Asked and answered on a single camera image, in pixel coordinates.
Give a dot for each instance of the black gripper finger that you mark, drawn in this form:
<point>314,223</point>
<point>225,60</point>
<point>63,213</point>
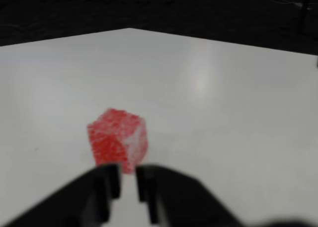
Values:
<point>179,202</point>
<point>74,199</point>

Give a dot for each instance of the red foam cube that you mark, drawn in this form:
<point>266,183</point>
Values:
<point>111,137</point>

